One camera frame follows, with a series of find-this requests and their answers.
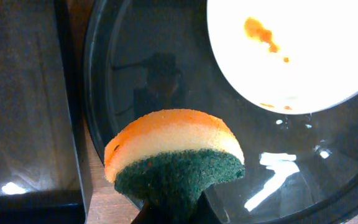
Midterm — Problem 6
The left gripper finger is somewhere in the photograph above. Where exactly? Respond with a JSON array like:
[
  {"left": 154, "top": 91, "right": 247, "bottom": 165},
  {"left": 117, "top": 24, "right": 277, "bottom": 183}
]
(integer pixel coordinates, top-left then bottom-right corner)
[{"left": 131, "top": 192, "right": 221, "bottom": 224}]

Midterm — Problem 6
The green and yellow sponge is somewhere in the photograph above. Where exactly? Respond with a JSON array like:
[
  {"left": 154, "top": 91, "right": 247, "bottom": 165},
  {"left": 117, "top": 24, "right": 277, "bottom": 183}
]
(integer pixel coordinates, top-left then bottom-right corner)
[{"left": 104, "top": 109, "right": 245, "bottom": 219}]

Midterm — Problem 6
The white plate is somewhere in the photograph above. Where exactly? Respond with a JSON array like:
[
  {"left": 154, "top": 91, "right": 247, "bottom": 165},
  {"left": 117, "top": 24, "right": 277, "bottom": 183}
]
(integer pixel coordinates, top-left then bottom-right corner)
[{"left": 206, "top": 0, "right": 358, "bottom": 114}]

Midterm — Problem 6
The round black serving tray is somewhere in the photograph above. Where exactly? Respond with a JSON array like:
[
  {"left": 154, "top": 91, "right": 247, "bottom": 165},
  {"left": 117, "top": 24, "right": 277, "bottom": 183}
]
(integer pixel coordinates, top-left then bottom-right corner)
[{"left": 83, "top": 0, "right": 358, "bottom": 223}]

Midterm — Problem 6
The rectangular black tray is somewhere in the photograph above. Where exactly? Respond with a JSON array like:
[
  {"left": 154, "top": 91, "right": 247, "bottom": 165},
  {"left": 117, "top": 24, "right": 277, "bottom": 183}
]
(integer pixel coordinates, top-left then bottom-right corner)
[{"left": 0, "top": 0, "right": 91, "bottom": 223}]

